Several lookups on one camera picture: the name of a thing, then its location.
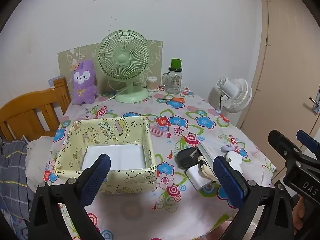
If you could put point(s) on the black round case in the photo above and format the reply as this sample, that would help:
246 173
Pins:
185 157

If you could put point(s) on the plaid blanket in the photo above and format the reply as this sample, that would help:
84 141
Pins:
12 170

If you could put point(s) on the cream bear-shaped compact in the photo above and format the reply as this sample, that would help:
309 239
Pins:
205 171

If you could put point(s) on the wooden headboard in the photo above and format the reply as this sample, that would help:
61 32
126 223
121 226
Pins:
25 110

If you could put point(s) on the white pillow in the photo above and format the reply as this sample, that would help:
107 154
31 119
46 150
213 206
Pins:
40 155

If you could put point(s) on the person's right hand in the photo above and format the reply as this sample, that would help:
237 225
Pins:
298 212

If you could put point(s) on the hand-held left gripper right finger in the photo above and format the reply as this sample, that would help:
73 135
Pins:
230 182

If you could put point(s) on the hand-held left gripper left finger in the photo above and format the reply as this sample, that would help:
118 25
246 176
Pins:
97 180

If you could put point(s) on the beige printed wall sheet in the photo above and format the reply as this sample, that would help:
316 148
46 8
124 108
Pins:
65 62

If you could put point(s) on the white rounded case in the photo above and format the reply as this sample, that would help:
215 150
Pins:
235 160

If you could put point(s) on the yellow printed storage box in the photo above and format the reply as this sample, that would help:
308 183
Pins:
75 145

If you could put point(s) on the lilac oval case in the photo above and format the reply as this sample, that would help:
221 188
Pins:
226 148

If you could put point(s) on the glass mug with green lid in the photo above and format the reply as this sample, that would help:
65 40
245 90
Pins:
173 82

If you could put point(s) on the cotton swab jar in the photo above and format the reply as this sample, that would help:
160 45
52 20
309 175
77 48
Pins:
151 85

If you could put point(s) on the blue patterned wall sticker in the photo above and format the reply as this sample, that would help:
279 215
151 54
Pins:
52 81

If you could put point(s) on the beige door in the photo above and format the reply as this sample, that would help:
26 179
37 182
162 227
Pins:
287 67

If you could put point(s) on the green desk fan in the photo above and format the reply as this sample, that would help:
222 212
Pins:
123 57

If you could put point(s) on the printed white cloth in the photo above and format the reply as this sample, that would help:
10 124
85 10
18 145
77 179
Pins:
15 226

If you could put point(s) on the white charger block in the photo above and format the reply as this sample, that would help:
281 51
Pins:
193 176

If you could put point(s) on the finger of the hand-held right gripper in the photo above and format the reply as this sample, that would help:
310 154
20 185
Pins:
308 142
282 145

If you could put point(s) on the purple plush toy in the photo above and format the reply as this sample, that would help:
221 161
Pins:
83 87

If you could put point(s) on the silver case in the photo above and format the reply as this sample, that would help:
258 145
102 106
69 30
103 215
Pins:
206 152

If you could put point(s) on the floral tablecloth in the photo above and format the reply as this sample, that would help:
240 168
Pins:
190 120

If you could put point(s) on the white clip fan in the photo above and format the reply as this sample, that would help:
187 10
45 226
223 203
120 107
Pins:
237 95

